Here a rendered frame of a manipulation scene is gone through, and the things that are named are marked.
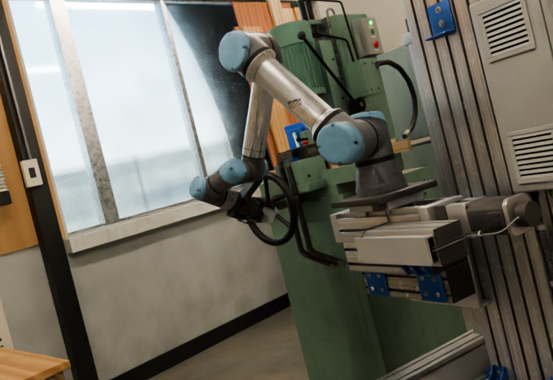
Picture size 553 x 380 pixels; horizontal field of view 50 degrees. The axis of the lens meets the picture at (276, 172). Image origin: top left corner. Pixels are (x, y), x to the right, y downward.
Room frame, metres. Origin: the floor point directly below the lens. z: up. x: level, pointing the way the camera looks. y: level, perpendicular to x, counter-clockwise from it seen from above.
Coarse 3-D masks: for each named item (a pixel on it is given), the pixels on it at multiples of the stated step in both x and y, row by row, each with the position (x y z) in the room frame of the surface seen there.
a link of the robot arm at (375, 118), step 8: (368, 112) 1.68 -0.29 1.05; (376, 112) 1.68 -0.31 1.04; (368, 120) 1.66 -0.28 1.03; (376, 120) 1.67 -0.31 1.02; (384, 120) 1.69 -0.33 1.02; (376, 128) 1.65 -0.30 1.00; (384, 128) 1.69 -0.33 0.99; (376, 136) 1.63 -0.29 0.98; (384, 136) 1.68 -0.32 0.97; (376, 144) 1.64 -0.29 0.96; (384, 144) 1.68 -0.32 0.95; (376, 152) 1.67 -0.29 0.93; (384, 152) 1.67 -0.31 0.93; (392, 152) 1.69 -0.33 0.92; (360, 160) 1.69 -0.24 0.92
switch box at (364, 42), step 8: (352, 24) 2.56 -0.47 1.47; (360, 24) 2.53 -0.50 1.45; (368, 24) 2.54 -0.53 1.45; (376, 24) 2.58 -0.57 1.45; (360, 32) 2.54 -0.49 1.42; (368, 32) 2.54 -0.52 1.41; (376, 32) 2.57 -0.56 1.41; (360, 40) 2.55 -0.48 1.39; (368, 40) 2.53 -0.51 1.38; (376, 40) 2.56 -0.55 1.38; (360, 48) 2.55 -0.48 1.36; (368, 48) 2.53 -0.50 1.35; (376, 48) 2.56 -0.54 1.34; (360, 56) 2.56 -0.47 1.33; (368, 56) 2.57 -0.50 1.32
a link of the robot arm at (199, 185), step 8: (200, 176) 1.90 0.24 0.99; (192, 184) 1.91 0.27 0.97; (200, 184) 1.87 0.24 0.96; (208, 184) 1.96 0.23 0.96; (192, 192) 1.89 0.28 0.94; (200, 192) 1.87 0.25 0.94; (208, 192) 1.88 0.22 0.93; (200, 200) 1.90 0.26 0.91; (208, 200) 1.90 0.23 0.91; (216, 200) 1.91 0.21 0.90; (224, 200) 1.93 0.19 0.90
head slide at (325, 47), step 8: (328, 40) 2.52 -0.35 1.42; (320, 48) 2.47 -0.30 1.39; (328, 48) 2.51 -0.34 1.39; (320, 56) 2.48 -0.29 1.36; (328, 56) 2.50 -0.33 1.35; (320, 64) 2.49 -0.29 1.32; (328, 64) 2.49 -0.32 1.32; (336, 64) 2.52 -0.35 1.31; (328, 72) 2.48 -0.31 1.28; (336, 72) 2.51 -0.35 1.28; (328, 80) 2.47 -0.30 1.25; (328, 88) 2.48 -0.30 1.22; (336, 88) 2.50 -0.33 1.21; (328, 96) 2.49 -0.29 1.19; (336, 96) 2.49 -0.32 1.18; (344, 96) 2.52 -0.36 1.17; (328, 104) 2.50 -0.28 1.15; (336, 104) 2.48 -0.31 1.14; (344, 104) 2.51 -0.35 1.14
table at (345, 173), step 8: (400, 152) 2.22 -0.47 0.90; (400, 160) 2.21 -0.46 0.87; (336, 168) 2.19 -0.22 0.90; (344, 168) 2.16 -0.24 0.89; (352, 168) 2.14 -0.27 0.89; (400, 168) 2.21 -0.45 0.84; (328, 176) 2.23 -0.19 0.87; (336, 176) 2.20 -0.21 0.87; (344, 176) 2.17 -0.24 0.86; (352, 176) 2.14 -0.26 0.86; (272, 184) 2.46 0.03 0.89; (304, 184) 2.19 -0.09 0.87; (312, 184) 2.19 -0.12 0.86; (320, 184) 2.22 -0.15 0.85; (328, 184) 2.23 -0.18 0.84; (264, 192) 2.51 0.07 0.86; (272, 192) 2.47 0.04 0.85; (280, 192) 2.30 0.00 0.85
